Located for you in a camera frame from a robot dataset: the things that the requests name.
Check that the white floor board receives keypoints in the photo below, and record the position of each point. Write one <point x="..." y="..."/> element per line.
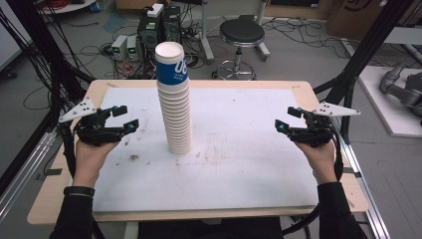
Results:
<point x="391" y="116"/>

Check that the person's left hand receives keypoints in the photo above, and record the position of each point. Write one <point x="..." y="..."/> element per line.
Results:
<point x="89" y="159"/>

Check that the stack of white paper cups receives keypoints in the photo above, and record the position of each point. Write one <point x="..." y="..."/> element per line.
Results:
<point x="177" y="126"/>

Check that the black metal frame post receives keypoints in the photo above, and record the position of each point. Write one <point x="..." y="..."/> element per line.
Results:
<point x="365" y="53"/>
<point x="40" y="49"/>

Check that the person's right hand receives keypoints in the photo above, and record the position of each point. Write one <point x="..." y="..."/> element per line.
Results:
<point x="323" y="162"/>

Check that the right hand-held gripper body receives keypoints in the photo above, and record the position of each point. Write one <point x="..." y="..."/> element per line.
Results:
<point x="315" y="132"/>

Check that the black computer tower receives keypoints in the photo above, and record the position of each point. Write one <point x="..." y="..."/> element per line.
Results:
<point x="149" y="33"/>
<point x="172" y="25"/>

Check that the black wristband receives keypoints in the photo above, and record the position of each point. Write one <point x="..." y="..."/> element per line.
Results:
<point x="79" y="191"/>

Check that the aluminium rail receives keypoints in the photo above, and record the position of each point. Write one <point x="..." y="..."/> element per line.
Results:
<point x="368" y="199"/>
<point x="20" y="179"/>

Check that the large cardboard box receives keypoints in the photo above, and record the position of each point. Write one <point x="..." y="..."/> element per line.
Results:
<point x="365" y="16"/>

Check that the white box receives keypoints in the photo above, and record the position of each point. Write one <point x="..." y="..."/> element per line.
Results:
<point x="155" y="10"/>

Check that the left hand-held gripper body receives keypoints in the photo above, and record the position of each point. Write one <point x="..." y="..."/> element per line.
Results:
<point x="96" y="131"/>

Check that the black round stool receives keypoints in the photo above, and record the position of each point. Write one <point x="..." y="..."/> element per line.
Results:
<point x="242" y="31"/>

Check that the grey power supply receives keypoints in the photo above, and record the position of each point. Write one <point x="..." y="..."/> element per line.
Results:
<point x="118" y="46"/>
<point x="132" y="48"/>

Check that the blue print paper cup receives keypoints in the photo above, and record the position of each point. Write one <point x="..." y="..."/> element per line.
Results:
<point x="166" y="74"/>

